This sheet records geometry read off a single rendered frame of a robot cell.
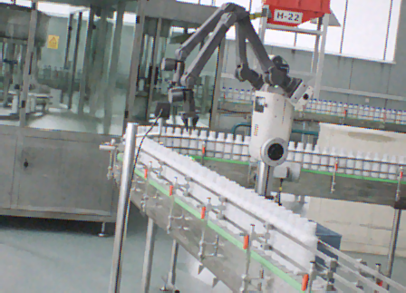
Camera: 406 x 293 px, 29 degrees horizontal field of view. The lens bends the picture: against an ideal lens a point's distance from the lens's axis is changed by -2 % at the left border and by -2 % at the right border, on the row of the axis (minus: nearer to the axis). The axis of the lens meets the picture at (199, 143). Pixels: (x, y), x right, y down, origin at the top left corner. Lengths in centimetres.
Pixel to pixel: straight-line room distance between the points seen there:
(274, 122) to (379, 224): 376
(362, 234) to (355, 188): 246
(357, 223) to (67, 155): 290
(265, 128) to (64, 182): 298
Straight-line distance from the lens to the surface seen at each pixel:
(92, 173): 692
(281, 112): 428
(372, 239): 790
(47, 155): 684
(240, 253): 277
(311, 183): 538
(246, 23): 404
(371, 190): 546
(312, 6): 1043
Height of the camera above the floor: 159
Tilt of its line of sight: 5 degrees down
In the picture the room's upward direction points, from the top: 7 degrees clockwise
